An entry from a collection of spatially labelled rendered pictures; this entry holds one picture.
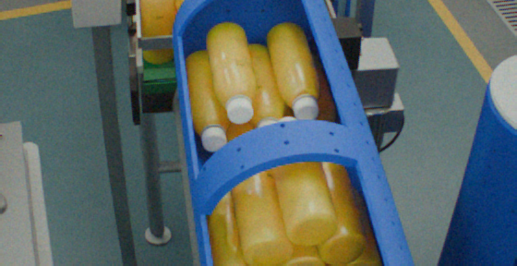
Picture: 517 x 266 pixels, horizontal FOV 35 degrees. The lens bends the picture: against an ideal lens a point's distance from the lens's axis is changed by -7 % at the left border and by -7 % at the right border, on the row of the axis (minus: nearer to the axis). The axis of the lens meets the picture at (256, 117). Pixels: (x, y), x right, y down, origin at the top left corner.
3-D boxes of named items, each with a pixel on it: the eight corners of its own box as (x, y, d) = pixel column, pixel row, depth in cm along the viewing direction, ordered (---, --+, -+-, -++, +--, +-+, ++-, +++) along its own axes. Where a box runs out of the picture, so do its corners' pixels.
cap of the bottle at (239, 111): (247, 117, 138) (248, 125, 137) (223, 114, 137) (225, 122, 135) (254, 99, 136) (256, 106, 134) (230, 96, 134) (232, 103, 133)
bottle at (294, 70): (258, 31, 150) (276, 102, 136) (294, 15, 148) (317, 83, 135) (275, 58, 154) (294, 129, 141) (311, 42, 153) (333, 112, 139)
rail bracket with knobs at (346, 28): (317, 78, 176) (319, 38, 169) (309, 56, 181) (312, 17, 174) (363, 75, 177) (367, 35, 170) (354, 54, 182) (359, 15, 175)
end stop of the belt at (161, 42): (141, 51, 173) (140, 39, 171) (141, 48, 174) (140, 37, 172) (334, 37, 178) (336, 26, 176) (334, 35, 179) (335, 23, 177)
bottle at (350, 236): (369, 259, 118) (343, 167, 132) (367, 229, 114) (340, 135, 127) (321, 271, 118) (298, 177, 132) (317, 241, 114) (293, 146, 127)
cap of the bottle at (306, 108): (289, 102, 137) (291, 111, 136) (311, 92, 136) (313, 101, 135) (298, 118, 140) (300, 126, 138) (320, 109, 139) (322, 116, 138)
